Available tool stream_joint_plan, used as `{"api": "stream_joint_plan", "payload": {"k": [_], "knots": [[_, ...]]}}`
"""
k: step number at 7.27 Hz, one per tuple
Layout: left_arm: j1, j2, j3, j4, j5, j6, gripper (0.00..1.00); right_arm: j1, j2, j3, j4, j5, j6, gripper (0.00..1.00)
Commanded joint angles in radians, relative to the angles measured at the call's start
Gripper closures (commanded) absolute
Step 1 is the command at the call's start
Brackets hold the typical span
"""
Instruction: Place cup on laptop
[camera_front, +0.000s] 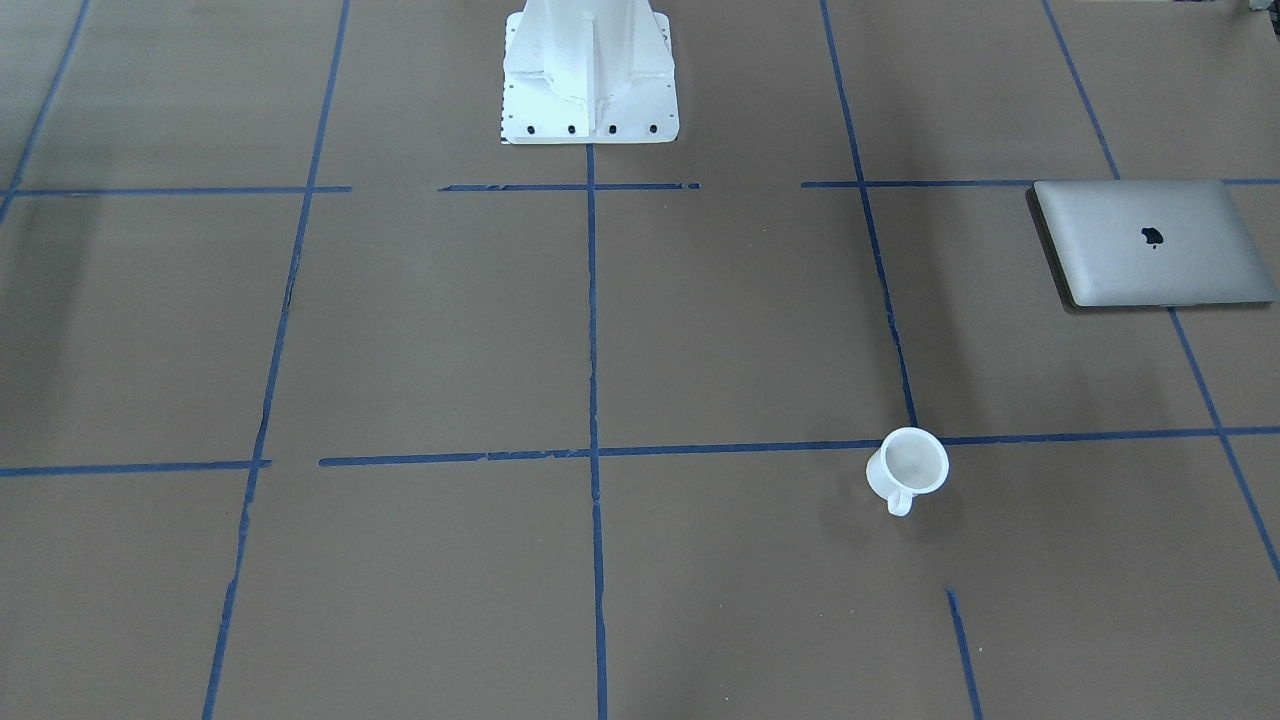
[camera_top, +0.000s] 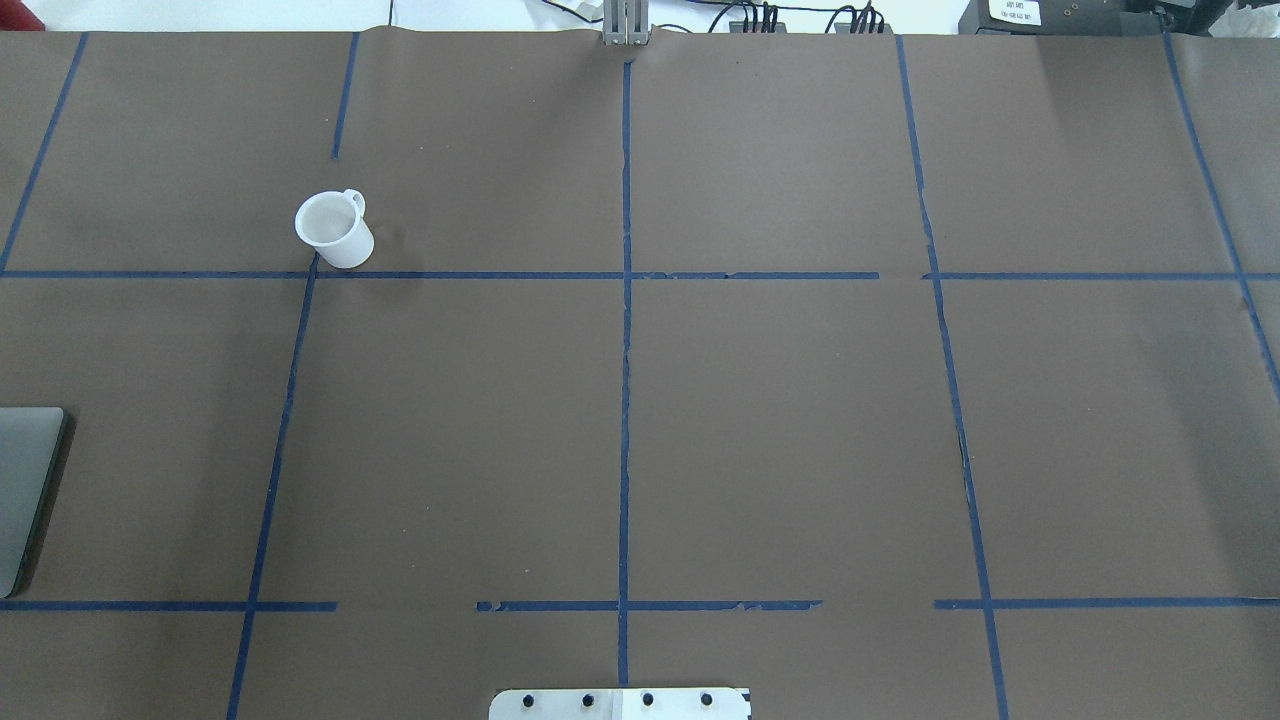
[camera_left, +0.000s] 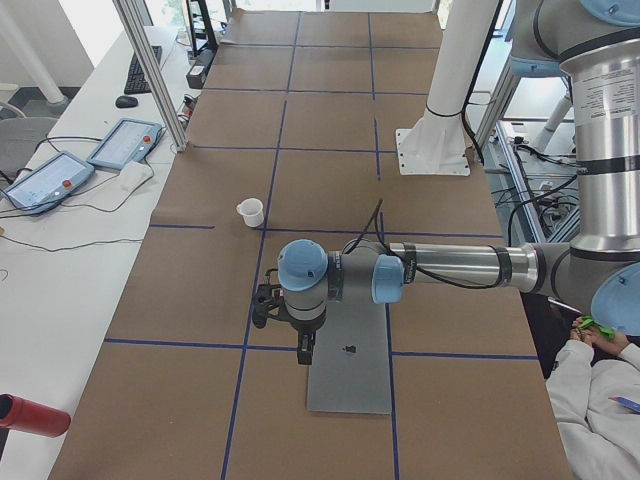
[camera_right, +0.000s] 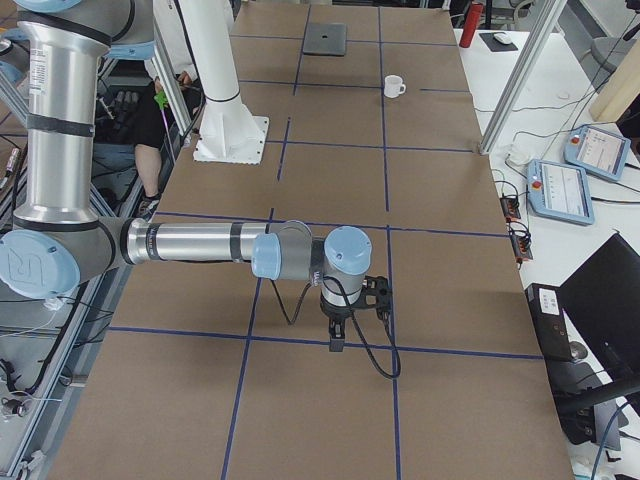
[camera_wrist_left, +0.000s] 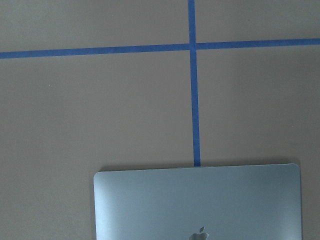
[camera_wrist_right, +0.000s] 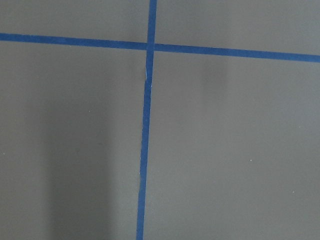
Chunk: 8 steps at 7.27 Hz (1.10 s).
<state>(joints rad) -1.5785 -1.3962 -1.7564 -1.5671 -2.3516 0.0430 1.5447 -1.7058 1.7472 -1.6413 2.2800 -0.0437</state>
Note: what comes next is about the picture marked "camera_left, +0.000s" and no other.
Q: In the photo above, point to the blue teach pendant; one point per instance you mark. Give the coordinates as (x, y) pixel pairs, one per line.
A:
(130, 140)
(48, 185)

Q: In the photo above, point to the red cylinder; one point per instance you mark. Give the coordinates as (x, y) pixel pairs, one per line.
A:
(31, 417)

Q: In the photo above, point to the far blue teach pendant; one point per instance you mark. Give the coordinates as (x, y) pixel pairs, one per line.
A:
(130, 140)

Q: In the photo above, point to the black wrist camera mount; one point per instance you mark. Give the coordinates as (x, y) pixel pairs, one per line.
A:
(266, 304)

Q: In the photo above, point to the black computer mouse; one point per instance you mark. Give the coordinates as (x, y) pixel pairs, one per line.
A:
(126, 102)

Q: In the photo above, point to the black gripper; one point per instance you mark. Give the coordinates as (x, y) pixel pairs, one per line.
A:
(305, 327)

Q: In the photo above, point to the near blue teach pendant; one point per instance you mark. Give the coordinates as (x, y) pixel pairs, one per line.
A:
(48, 185)

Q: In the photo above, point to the white plastic cup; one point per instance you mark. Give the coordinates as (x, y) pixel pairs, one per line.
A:
(252, 212)

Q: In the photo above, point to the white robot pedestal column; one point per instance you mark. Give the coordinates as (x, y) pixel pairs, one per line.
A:
(435, 145)

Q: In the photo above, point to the aluminium frame post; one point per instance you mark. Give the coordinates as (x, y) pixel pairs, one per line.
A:
(134, 28)

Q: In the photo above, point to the black keyboard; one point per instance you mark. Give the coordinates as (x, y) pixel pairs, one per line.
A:
(136, 82)

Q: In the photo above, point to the person in white clothes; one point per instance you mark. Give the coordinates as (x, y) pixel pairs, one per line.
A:
(599, 435)

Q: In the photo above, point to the green object in hand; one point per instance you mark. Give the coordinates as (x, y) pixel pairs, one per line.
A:
(588, 321)

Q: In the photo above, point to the folded white cloth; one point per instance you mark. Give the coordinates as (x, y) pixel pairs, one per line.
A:
(133, 175)

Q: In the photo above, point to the silver closed laptop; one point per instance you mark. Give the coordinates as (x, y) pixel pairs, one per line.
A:
(350, 367)

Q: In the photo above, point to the black device on table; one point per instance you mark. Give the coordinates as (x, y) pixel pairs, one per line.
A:
(197, 74)

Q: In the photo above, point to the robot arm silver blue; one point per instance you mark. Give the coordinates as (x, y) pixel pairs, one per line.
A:
(596, 43)

